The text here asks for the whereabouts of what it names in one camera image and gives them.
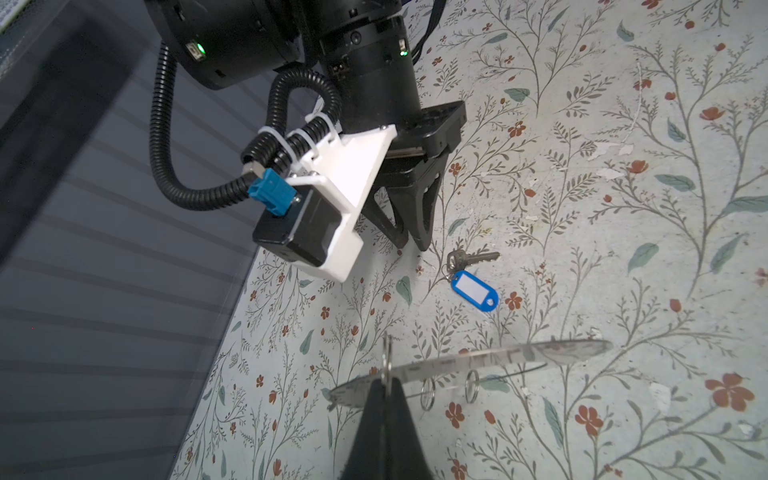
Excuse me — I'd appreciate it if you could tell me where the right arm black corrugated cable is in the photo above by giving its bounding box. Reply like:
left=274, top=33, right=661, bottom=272
left=148, top=40, right=343, bottom=212

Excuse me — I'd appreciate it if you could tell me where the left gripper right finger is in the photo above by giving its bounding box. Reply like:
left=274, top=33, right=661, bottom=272
left=383, top=378, right=433, bottom=480

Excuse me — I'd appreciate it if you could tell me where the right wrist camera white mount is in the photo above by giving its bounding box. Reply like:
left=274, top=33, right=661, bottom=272
left=251, top=124, right=398, bottom=283

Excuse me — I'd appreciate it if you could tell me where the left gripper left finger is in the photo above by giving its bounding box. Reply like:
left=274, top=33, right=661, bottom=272
left=341, top=380, right=384, bottom=480

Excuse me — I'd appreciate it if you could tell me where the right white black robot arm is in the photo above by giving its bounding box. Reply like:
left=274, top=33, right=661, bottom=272
left=146, top=1, right=466, bottom=264

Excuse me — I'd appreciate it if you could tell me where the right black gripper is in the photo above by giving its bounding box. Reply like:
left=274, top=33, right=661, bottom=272
left=361, top=100, right=467, bottom=251

